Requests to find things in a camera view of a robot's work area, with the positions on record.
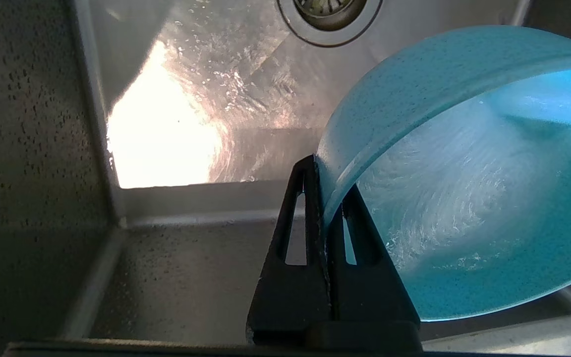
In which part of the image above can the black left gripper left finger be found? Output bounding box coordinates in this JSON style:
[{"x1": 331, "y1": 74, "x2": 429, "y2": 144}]
[{"x1": 246, "y1": 155, "x2": 334, "y2": 346}]

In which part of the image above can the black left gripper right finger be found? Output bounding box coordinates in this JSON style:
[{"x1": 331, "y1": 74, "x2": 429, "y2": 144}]
[{"x1": 325, "y1": 184, "x2": 422, "y2": 324}]

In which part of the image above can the teal bowl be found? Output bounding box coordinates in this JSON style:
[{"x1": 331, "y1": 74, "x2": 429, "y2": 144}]
[{"x1": 315, "y1": 25, "x2": 571, "y2": 322}]

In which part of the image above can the stainless steel sink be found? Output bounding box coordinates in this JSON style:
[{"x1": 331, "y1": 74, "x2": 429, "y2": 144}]
[{"x1": 0, "y1": 0, "x2": 571, "y2": 357}]

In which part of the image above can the metal sink drain strainer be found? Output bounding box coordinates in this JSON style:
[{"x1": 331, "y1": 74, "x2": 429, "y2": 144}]
[{"x1": 277, "y1": 0, "x2": 383, "y2": 48}]

